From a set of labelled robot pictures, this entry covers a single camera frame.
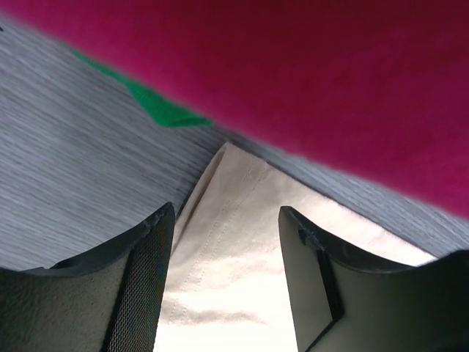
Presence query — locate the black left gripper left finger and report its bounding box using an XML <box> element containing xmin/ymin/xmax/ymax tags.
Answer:
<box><xmin>1</xmin><ymin>204</ymin><xmax>175</xmax><ymax>351</ymax></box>

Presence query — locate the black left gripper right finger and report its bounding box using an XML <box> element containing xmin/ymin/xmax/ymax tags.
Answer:
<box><xmin>278</xmin><ymin>206</ymin><xmax>468</xmax><ymax>351</ymax></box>

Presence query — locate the folded green t-shirt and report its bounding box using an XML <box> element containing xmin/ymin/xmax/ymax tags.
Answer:
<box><xmin>73</xmin><ymin>51</ymin><xmax>212</xmax><ymax>128</ymax></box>

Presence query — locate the folded magenta t-shirt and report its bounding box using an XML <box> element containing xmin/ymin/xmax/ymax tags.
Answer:
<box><xmin>1</xmin><ymin>1</ymin><xmax>468</xmax><ymax>217</ymax></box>

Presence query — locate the beige t-shirt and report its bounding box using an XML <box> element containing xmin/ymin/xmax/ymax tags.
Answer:
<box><xmin>155</xmin><ymin>144</ymin><xmax>432</xmax><ymax>352</ymax></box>

